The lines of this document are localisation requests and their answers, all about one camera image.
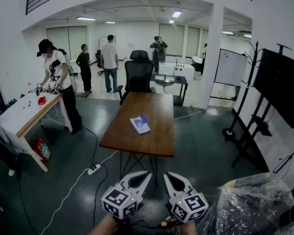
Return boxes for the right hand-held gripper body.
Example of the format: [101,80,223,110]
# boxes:
[163,171,209,224]

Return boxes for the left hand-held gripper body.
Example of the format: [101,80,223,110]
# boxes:
[101,171,153,220]

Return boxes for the blue and white packet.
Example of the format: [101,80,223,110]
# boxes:
[129,116,151,135]

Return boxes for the person's right forearm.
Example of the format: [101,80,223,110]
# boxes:
[178,220,199,235]

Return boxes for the person's left forearm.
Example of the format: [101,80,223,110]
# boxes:
[88,213,119,235]

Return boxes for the black metal table legs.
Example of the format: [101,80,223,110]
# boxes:
[119,150,159,187]

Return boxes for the white power strip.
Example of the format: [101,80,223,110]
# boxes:
[87,163,102,176]

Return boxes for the plastic wrapped furniture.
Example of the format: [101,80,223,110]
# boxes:
[197,172,294,235]

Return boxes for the colourful red toy box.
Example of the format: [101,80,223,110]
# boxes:
[30,138,51,163]

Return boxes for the black television stand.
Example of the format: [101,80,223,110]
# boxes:
[231,94,273,168]

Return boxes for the black tripod stand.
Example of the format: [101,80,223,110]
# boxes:
[272,138,294,174]

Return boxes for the black mesh office chair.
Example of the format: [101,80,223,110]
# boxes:
[117,49,155,106]

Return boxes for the black table with sink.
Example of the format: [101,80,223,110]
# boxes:
[150,73,188,107]

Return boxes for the white counter cabinet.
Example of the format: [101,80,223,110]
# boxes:
[158,62,196,83]

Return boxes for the black coat rack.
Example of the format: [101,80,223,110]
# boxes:
[222,41,265,142]

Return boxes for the small black office chair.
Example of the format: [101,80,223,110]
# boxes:
[95,49,105,77]

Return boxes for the white table with wooden edge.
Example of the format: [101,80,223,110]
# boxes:
[0,92,73,173]

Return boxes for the small white side table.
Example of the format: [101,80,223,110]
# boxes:
[69,58,82,77]

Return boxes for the round white table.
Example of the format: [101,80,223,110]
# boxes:
[192,55,204,72]

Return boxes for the white whiteboard on stand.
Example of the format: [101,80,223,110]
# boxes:
[210,48,249,100]

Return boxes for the black television screen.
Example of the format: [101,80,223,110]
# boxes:
[252,48,294,130]

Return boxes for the black power cable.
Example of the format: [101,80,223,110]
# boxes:
[81,125,99,167]

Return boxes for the white power cable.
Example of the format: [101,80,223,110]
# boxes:
[40,150,120,235]

